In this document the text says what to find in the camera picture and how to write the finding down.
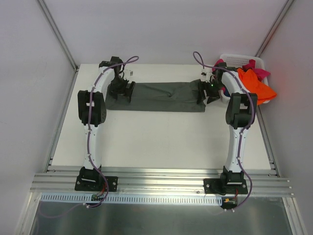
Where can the navy blue t-shirt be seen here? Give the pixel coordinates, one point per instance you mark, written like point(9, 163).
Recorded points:
point(226, 92)

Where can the white plastic laundry basket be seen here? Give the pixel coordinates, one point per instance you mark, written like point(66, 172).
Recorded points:
point(238, 61)

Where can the white slotted cable duct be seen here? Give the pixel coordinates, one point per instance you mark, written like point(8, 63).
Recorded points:
point(133, 199)

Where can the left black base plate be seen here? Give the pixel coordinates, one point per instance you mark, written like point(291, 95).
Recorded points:
point(96, 185)

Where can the small circuit board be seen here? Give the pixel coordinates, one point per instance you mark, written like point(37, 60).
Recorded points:
point(231, 201)
point(97, 197)

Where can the right small circuit board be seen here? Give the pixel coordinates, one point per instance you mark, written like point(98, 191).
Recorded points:
point(231, 201)

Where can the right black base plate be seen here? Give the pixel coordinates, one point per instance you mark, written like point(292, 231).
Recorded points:
point(218, 186)

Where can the dark grey t-shirt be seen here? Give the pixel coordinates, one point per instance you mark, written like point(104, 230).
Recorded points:
point(160, 97)

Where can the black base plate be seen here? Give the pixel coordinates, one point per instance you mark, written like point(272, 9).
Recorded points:
point(218, 186)
point(96, 185)

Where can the aluminium mounting rail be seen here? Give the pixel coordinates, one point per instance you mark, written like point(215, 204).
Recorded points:
point(265, 183)

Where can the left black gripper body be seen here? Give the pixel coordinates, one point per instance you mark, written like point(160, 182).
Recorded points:
point(123, 87)

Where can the magenta t-shirt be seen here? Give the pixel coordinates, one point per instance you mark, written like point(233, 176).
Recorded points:
point(252, 73)

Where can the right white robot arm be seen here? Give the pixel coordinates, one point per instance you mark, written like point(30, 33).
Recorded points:
point(240, 115)

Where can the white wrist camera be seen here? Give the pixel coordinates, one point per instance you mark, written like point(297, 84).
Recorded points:
point(127, 75)
point(206, 75)

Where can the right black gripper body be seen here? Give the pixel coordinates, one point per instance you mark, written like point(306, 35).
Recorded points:
point(208, 89)

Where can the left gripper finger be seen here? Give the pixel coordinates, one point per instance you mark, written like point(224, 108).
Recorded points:
point(129, 90)
point(114, 93)

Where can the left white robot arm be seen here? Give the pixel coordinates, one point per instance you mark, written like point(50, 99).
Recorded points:
point(92, 110)

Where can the orange t-shirt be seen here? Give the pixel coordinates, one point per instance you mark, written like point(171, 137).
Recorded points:
point(263, 91)

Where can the left small circuit board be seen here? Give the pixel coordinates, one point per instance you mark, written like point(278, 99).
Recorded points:
point(97, 197)

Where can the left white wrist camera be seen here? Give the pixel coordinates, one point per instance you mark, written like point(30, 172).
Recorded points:
point(127, 75)

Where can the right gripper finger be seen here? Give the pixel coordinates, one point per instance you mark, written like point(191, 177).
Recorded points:
point(211, 99)
point(201, 92)

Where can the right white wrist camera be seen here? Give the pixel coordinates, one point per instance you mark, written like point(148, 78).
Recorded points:
point(206, 75)

